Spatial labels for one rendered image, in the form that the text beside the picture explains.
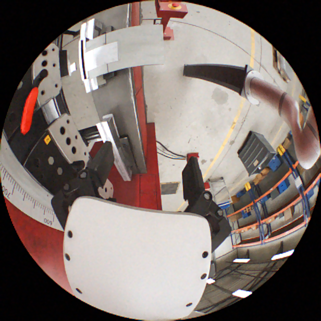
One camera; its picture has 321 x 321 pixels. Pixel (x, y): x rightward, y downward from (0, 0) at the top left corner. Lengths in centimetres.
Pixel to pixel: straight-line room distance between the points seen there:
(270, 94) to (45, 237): 70
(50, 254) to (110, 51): 52
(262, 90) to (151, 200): 91
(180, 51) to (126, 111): 112
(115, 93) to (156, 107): 99
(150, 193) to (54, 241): 72
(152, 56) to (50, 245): 52
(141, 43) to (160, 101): 114
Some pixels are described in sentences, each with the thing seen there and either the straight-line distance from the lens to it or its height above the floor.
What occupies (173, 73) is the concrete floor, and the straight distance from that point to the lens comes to 140.
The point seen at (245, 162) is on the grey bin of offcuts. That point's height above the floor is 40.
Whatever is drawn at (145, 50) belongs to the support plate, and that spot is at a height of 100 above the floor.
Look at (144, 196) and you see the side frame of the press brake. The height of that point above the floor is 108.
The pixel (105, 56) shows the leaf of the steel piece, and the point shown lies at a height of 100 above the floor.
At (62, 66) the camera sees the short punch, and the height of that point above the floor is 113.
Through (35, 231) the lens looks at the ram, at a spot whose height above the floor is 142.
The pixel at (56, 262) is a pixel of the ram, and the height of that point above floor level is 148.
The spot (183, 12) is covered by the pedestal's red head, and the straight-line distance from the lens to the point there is 80.
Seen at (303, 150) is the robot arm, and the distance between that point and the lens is 44.
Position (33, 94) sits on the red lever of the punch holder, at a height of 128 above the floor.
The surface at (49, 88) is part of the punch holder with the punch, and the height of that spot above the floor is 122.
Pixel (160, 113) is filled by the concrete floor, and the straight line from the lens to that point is 150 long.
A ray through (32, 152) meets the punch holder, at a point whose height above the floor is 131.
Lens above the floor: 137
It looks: 41 degrees down
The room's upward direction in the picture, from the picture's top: 174 degrees clockwise
